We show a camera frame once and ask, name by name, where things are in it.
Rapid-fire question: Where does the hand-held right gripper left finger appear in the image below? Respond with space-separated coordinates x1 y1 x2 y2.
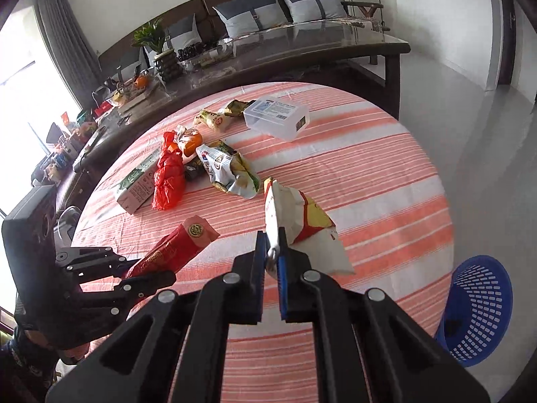
45 231 270 403

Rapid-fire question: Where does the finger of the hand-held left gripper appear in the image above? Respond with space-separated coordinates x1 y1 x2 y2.
54 247 141 281
80 270 177 325

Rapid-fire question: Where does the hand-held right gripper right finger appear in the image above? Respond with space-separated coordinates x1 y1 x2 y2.
276 227 491 403

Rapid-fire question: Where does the white red yellow snack bag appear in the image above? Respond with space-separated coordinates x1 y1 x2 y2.
263 176 356 278

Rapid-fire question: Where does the red gold snack wrapper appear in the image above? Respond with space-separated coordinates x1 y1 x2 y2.
124 215 221 280

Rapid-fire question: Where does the orange white snack wrapper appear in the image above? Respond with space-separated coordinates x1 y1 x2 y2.
174 125 205 157

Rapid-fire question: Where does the clear plastic box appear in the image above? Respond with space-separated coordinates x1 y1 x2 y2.
243 95 310 143

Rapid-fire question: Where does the blue plastic basket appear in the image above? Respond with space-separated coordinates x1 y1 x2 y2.
434 255 514 368

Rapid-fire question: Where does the person's left hand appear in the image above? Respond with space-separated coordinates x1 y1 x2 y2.
58 341 92 364

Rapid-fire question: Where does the green white carton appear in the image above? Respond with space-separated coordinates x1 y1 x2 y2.
115 150 163 215

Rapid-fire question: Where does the white green chip bag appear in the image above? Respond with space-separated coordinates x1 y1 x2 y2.
196 140 261 199

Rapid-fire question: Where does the red plastic bag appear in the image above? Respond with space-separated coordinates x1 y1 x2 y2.
151 131 186 212

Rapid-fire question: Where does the dark patterned clothing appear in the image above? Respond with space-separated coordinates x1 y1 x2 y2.
0 326 58 403

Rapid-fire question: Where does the small dark wrapper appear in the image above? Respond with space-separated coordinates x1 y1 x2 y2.
184 159 207 182

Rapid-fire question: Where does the grey remote control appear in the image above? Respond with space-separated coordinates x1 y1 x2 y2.
72 126 106 174

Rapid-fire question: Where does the yellow white snack wrapper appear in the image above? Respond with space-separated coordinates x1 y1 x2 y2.
193 108 234 132

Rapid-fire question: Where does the bright window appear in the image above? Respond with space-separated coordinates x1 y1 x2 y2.
0 6 83 216

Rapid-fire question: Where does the fruit tray with oranges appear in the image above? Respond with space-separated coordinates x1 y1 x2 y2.
110 73 163 108

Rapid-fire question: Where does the grey two-tone pillow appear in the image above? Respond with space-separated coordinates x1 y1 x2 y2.
165 13 204 51
212 0 290 39
279 0 348 25
102 47 146 83

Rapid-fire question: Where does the potted green plant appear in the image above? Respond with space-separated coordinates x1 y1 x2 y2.
132 18 184 84

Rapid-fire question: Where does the grey curtain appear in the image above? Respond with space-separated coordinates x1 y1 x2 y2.
33 0 102 113

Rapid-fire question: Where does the glass snack bowl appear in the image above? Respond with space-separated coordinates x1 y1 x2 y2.
176 37 234 71

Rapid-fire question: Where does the dark glass-top coffee table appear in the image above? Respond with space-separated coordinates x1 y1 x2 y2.
31 22 411 219

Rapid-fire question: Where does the wooden armchair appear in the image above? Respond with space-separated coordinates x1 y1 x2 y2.
341 1 391 33

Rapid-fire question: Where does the dark wooden door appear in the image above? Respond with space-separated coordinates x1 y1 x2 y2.
497 0 518 90

